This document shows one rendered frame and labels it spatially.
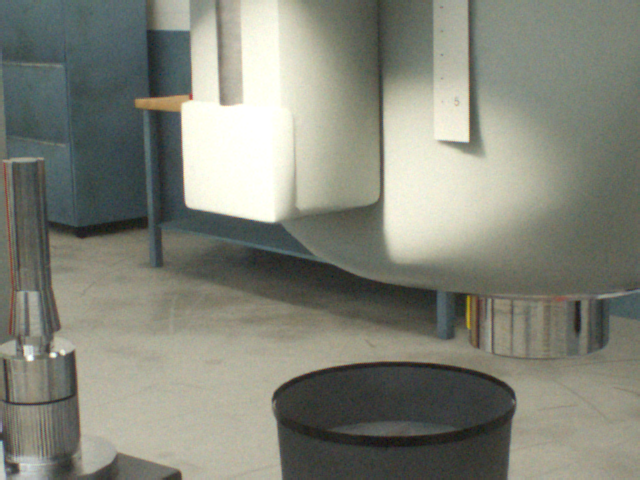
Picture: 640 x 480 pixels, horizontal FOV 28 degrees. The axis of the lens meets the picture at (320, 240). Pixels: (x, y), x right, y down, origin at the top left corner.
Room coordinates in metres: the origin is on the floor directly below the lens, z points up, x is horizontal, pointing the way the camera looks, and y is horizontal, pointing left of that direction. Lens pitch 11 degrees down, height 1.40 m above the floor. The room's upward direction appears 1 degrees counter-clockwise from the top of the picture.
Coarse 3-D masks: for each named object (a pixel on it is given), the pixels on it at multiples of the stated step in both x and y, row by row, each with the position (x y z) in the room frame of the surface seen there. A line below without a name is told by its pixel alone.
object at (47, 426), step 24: (0, 384) 0.73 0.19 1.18; (24, 384) 0.72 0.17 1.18; (48, 384) 0.73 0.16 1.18; (72, 384) 0.74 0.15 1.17; (0, 408) 0.74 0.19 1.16; (24, 408) 0.72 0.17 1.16; (48, 408) 0.73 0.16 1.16; (72, 408) 0.74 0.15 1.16; (24, 432) 0.72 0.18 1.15; (48, 432) 0.73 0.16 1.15; (72, 432) 0.74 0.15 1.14; (24, 456) 0.72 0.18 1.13; (48, 456) 0.73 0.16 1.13; (72, 456) 0.74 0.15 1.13
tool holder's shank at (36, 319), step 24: (24, 168) 0.74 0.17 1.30; (24, 192) 0.74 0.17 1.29; (24, 216) 0.74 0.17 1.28; (24, 240) 0.74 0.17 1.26; (48, 240) 0.75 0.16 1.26; (24, 264) 0.74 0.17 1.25; (48, 264) 0.74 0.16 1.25; (24, 288) 0.74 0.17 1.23; (48, 288) 0.74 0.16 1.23; (24, 312) 0.73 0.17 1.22; (48, 312) 0.74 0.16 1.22; (24, 336) 0.73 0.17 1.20; (48, 336) 0.74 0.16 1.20
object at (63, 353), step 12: (0, 348) 0.74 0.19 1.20; (12, 348) 0.74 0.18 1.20; (60, 348) 0.74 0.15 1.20; (72, 348) 0.74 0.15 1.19; (0, 360) 0.73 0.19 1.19; (12, 360) 0.73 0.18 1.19; (24, 360) 0.72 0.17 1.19; (36, 360) 0.72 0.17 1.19; (48, 360) 0.73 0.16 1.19; (60, 360) 0.73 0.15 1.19; (72, 360) 0.74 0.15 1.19; (24, 372) 0.72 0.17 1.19
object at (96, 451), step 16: (0, 432) 0.79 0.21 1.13; (0, 448) 0.76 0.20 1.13; (96, 448) 0.76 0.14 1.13; (112, 448) 0.76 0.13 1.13; (0, 464) 0.74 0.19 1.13; (80, 464) 0.73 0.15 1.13; (96, 464) 0.73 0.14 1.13; (112, 464) 0.74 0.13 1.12; (128, 464) 0.77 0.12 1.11; (144, 464) 0.76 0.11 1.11; (160, 464) 0.76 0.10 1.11
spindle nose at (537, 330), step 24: (480, 312) 0.41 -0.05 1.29; (504, 312) 0.41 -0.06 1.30; (528, 312) 0.40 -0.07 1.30; (552, 312) 0.40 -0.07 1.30; (576, 312) 0.40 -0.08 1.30; (600, 312) 0.41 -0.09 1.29; (480, 336) 0.41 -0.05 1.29; (504, 336) 0.41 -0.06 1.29; (528, 336) 0.40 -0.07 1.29; (552, 336) 0.40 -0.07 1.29; (576, 336) 0.40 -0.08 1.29; (600, 336) 0.41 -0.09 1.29
